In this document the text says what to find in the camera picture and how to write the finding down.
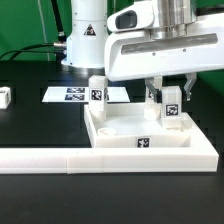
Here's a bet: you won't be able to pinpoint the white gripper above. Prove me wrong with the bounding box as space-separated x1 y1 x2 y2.
104 0 224 103

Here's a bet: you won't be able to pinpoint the white square tabletop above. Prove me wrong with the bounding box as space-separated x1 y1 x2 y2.
84 103 200 148

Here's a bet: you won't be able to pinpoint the white L-shaped obstacle fence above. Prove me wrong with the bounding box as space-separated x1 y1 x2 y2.
0 112 220 175

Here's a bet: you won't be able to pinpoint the white sheet with AprilTags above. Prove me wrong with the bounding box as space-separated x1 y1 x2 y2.
42 86 130 103

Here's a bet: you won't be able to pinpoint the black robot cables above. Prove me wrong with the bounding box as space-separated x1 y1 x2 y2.
0 0 68 62

